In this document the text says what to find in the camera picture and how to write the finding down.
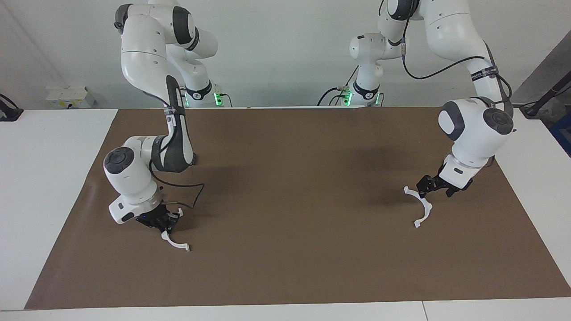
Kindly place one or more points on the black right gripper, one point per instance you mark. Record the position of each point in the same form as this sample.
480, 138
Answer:
156, 218

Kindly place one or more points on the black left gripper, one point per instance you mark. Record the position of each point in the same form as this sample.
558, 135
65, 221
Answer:
455, 180

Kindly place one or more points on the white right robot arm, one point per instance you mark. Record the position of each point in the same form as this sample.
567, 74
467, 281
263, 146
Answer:
142, 58

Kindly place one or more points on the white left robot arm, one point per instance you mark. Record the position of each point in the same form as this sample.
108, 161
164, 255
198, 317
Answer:
450, 31

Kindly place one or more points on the brown table mat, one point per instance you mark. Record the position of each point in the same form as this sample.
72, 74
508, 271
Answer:
290, 223

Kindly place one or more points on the blue crate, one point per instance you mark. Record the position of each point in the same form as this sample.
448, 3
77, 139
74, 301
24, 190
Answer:
563, 133

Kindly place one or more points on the black stand pole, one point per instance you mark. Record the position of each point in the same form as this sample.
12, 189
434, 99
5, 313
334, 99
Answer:
548, 93

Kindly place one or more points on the black clamp mount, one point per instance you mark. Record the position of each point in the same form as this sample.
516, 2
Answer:
9, 113

